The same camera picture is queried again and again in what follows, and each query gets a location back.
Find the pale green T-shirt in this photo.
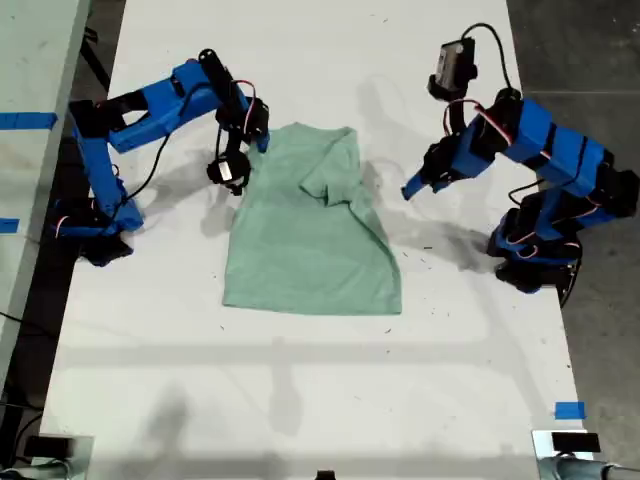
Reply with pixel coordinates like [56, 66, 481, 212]
[221, 122, 404, 317]

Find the black table strut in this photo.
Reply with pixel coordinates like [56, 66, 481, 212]
[82, 27, 112, 94]

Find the long blue tape strip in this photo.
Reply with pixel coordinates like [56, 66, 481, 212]
[0, 112, 60, 132]

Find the blue tape square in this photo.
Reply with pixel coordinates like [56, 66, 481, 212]
[554, 401, 587, 421]

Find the small black box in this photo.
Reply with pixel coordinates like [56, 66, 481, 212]
[23, 436, 72, 458]
[551, 432, 601, 454]

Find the black camera stalk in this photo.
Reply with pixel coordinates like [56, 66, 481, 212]
[442, 97, 476, 139]
[222, 130, 251, 162]

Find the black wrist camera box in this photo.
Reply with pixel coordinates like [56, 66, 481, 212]
[427, 38, 480, 102]
[206, 152, 252, 197]

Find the black camera cable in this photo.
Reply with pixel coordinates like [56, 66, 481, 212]
[460, 21, 522, 99]
[112, 84, 225, 216]

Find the grey clamp handle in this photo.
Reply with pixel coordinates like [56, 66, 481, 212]
[0, 459, 76, 480]
[538, 457, 640, 480]

